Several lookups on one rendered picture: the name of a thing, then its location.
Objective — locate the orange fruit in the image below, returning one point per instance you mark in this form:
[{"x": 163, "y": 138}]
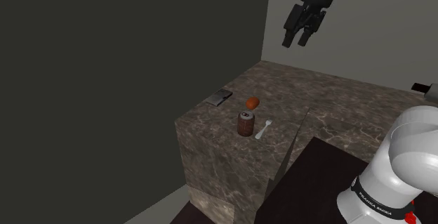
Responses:
[{"x": 252, "y": 103}]

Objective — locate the brown drink can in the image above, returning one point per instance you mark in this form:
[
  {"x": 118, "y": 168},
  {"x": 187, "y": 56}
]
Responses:
[{"x": 246, "y": 124}]

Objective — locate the dark robot stand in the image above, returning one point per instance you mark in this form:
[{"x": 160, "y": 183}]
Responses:
[{"x": 318, "y": 182}]

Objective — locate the grey flat rectangular object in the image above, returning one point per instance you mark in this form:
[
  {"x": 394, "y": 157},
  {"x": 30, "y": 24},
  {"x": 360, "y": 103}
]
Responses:
[{"x": 219, "y": 97}]

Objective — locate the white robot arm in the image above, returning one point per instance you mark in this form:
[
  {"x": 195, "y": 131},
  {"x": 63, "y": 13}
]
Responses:
[{"x": 376, "y": 189}]

